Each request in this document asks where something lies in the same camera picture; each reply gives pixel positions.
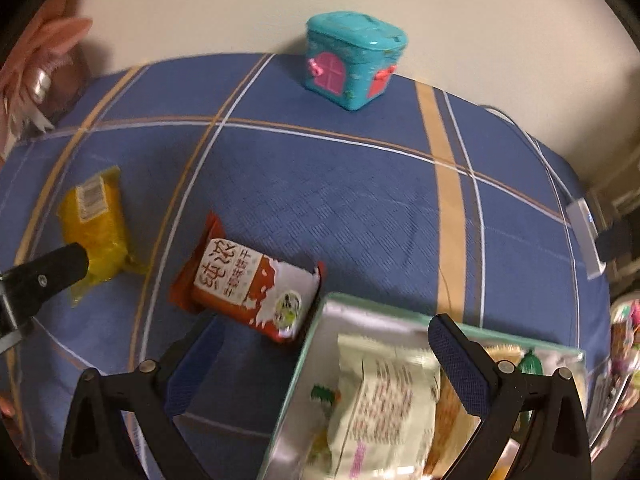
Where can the dark green snack packet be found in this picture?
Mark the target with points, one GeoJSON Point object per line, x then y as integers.
{"type": "Point", "coordinates": [531, 362]}

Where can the red and white snack packet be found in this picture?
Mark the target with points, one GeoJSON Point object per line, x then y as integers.
{"type": "Point", "coordinates": [230, 275]}

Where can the green-edged white box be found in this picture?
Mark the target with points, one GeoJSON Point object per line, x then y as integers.
{"type": "Point", "coordinates": [360, 315]}

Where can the cream snack packet with barcode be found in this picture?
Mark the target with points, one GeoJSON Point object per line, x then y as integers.
{"type": "Point", "coordinates": [447, 440]}

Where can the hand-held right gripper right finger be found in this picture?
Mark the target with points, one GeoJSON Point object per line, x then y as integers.
{"type": "Point", "coordinates": [460, 365]}

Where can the yellow snack packet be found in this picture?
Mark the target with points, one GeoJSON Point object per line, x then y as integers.
{"type": "Point", "coordinates": [97, 220]}

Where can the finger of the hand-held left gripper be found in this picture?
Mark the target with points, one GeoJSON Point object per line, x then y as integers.
{"type": "Point", "coordinates": [45, 275]}

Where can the blue plaid tablecloth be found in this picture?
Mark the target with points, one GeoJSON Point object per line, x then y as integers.
{"type": "Point", "coordinates": [325, 200]}

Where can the white power strip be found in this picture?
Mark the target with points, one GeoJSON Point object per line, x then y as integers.
{"type": "Point", "coordinates": [582, 225]}

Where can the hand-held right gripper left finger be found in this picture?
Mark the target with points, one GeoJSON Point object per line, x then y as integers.
{"type": "Point", "coordinates": [187, 375]}

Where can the green and white biscuit packet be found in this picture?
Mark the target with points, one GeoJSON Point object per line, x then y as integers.
{"type": "Point", "coordinates": [322, 394]}

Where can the pink and white snack packet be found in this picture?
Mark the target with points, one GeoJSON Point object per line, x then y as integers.
{"type": "Point", "coordinates": [380, 400]}

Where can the black charger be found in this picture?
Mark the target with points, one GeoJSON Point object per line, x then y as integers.
{"type": "Point", "coordinates": [612, 245]}

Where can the teal toy box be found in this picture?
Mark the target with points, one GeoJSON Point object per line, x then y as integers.
{"type": "Point", "coordinates": [350, 55]}

